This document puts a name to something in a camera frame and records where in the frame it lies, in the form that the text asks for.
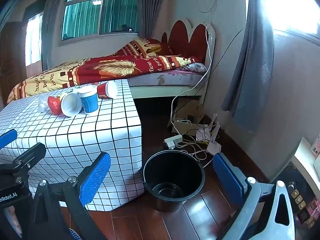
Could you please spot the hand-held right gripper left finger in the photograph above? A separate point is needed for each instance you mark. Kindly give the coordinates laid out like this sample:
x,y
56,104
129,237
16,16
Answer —
x,y
96,177

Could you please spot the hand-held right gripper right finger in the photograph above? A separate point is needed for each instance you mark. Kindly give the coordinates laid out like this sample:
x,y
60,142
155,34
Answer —
x,y
227,180

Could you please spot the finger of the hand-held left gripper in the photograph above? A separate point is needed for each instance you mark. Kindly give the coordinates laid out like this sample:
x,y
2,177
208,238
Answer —
x,y
7,138
31,155

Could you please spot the black plastic bucket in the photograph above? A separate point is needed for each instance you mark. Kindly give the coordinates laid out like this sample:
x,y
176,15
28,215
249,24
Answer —
x,y
172,180

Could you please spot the blue paper cup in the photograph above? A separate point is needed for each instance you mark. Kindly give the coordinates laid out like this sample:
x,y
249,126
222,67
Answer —
x,y
88,102

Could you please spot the red paper cup white inside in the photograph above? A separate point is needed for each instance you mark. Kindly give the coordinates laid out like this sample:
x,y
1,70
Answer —
x,y
108,90

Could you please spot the person's left hand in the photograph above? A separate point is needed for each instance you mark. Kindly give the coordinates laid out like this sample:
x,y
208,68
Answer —
x,y
12,220

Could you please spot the white router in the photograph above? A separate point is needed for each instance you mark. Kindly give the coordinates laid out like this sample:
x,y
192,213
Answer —
x,y
213,147

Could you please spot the table with white grid cloth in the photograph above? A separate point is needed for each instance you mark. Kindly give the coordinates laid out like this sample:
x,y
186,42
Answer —
x,y
82,137

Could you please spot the clear plastic bag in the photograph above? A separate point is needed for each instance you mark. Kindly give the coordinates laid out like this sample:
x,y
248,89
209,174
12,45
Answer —
x,y
43,104

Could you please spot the blue striped slipper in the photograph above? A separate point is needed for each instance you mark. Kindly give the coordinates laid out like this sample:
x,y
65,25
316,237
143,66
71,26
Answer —
x,y
74,235

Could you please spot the white power strip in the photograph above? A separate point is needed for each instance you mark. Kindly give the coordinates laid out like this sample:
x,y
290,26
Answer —
x,y
173,141

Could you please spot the dark wooden door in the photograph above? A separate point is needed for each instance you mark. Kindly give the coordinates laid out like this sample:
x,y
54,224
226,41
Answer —
x,y
12,62

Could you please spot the dark cabinet with gold studs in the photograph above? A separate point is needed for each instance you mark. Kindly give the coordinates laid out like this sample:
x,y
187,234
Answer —
x,y
303,190

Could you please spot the brown cardboard box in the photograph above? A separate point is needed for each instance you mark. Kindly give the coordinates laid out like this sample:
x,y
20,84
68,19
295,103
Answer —
x,y
190,110

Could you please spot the white shelf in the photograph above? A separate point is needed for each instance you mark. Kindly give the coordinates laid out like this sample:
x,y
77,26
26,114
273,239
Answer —
x,y
303,155

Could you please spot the pink box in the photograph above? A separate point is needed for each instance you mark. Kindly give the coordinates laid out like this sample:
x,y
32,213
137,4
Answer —
x,y
315,145

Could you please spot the grey blue curtain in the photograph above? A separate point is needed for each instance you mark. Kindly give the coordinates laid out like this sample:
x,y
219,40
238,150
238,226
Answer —
x,y
252,67

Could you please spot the grey stained mattress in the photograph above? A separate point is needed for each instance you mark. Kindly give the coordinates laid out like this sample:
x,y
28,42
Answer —
x,y
172,78

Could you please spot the grey floral pillow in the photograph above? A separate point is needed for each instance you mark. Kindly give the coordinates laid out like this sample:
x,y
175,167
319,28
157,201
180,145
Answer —
x,y
196,67

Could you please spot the white bed with red headboard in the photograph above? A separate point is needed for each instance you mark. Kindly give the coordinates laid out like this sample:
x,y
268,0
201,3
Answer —
x,y
197,37

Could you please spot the window with green curtain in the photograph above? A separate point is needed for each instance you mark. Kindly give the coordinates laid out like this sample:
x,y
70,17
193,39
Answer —
x,y
100,10

